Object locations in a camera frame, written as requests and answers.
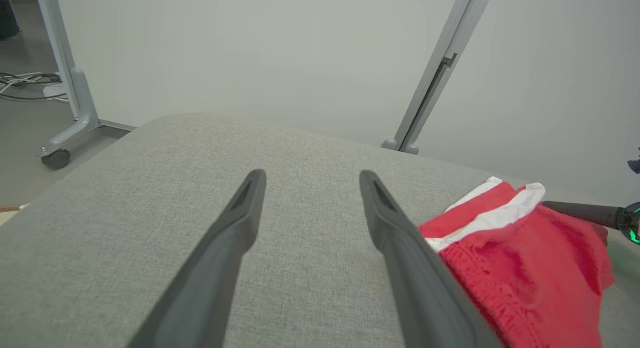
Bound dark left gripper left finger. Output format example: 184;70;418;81
127;169;267;348

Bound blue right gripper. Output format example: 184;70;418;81
542;201;640;246

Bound grey partition post with foot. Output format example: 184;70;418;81
34;0;137;161

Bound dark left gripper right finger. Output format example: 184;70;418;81
358;170;503;348

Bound dark blue fabric item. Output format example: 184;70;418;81
0;0;21;40

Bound white and black cable bundle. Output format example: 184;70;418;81
0;72;69;103

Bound grey double partition post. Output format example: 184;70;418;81
382;0;496;155

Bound black caster wheel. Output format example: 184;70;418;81
41;149;71;170

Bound red shorts with white stripe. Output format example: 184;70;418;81
417;176;616;348

